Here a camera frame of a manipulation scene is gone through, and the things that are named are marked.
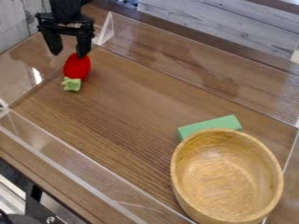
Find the black metal table frame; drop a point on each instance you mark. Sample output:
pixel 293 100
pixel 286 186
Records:
pixel 46 209

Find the clear acrylic tray wall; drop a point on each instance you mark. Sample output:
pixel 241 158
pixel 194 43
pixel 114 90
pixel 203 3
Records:
pixel 87 187

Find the green foam block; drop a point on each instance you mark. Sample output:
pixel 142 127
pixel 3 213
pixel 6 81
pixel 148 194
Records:
pixel 229 122

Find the red plush strawberry toy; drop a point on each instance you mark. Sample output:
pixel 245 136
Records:
pixel 75 72

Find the clear acrylic corner bracket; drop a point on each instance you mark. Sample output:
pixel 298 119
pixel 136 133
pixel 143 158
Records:
pixel 104 32

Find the wooden oval bowl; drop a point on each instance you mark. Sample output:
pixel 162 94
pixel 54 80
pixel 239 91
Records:
pixel 227 178

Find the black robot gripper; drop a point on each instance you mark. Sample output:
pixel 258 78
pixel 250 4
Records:
pixel 64 20

